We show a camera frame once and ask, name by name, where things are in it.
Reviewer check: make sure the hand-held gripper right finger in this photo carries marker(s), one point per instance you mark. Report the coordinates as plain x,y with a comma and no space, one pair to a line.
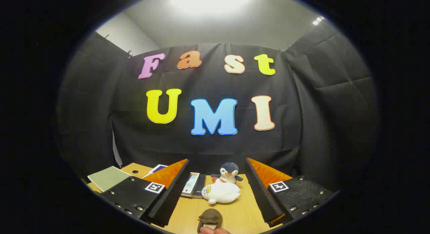
262,193

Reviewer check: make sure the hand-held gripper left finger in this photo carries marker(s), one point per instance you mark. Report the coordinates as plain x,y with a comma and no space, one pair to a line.
173,193

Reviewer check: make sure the brown fuzzy shoe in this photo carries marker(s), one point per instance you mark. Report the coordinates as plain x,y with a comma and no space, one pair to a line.
210,218

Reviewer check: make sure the green fabric storage box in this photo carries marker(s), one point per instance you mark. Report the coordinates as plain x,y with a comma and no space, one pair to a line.
107,178

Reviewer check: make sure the book with pale teal cover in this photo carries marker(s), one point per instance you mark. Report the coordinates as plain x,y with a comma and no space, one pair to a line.
190,184

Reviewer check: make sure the black book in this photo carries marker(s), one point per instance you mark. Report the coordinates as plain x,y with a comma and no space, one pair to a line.
201,187

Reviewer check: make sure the book with blue photo cover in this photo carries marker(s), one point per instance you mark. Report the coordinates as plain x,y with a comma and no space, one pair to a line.
158,168

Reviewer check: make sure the penguin plush toy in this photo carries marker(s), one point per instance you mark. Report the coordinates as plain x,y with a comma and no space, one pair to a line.
229,173

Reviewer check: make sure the white seal plush toy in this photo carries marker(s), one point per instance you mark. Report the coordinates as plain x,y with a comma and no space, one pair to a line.
220,192

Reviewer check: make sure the small ceiling spotlights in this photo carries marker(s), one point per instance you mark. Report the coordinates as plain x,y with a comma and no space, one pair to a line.
317,20

